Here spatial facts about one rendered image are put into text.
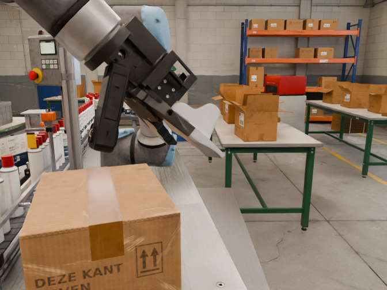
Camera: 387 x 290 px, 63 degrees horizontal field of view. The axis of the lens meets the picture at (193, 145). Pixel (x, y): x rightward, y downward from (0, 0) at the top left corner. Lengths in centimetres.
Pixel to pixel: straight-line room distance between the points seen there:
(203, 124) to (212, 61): 840
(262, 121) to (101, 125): 226
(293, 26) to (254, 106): 606
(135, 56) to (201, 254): 67
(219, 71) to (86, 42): 845
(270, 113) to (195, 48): 635
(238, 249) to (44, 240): 62
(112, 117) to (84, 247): 22
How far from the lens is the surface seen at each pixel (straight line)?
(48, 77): 139
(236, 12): 899
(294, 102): 652
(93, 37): 40
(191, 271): 90
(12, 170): 115
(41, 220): 56
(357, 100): 535
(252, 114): 257
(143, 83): 41
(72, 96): 133
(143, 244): 54
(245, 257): 97
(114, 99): 41
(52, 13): 41
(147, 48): 44
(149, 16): 84
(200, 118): 42
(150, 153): 106
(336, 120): 784
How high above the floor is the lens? 135
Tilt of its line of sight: 13 degrees down
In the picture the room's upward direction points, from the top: straight up
